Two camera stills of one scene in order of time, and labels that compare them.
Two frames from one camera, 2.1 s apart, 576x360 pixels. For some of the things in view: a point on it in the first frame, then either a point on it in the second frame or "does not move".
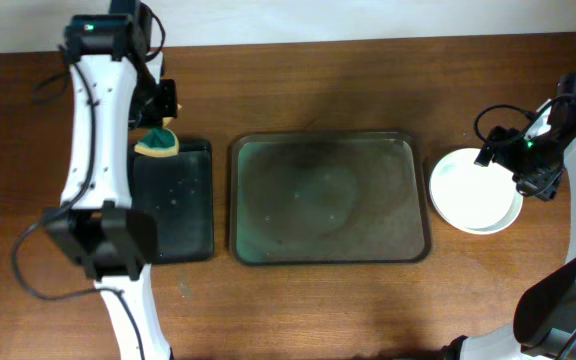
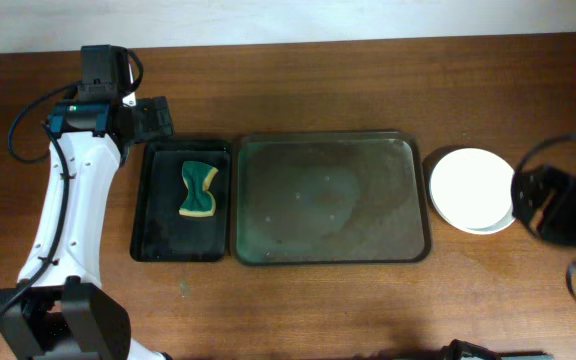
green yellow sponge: (158, 143) -> (199, 201)
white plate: (472, 197) does not move
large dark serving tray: (327, 198) does not move
